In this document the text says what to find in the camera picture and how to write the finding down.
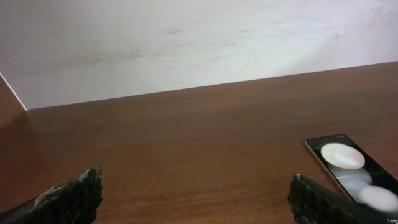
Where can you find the black smartphone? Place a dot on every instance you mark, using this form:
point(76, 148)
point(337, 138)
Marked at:
point(357, 174)

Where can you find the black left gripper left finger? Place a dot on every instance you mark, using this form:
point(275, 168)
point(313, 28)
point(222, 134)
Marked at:
point(75, 201)

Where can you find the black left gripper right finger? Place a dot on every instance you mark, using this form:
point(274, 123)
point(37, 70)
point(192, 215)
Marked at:
point(312, 203)

